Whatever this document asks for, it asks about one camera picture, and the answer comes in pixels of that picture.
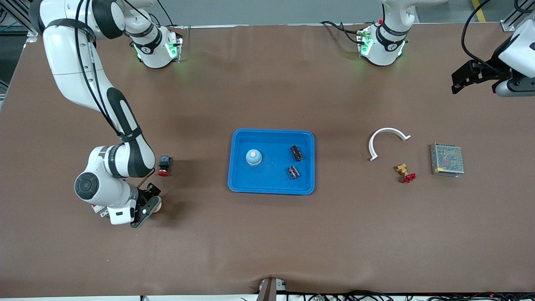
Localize brass valve red handle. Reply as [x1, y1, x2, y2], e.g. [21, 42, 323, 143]
[395, 163, 417, 184]

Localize blue plastic tray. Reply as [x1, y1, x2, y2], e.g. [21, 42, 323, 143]
[228, 128, 315, 196]

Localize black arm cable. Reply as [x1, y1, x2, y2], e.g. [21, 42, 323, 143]
[75, 0, 155, 191]
[461, 0, 535, 75]

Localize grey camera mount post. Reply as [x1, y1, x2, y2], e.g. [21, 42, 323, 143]
[256, 277, 288, 301]

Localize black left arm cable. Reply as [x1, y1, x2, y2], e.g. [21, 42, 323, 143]
[461, 0, 535, 75]

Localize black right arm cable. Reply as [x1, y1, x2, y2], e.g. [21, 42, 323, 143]
[75, 0, 155, 191]

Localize white curved plastic clip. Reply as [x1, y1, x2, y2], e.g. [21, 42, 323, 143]
[368, 127, 411, 162]

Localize metal mesh power supply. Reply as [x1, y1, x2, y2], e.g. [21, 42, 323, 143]
[430, 143, 465, 178]

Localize black arm base cables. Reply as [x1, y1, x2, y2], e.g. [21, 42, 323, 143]
[320, 20, 365, 46]

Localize brown table mat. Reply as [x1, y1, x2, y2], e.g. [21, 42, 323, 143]
[0, 24, 535, 298]

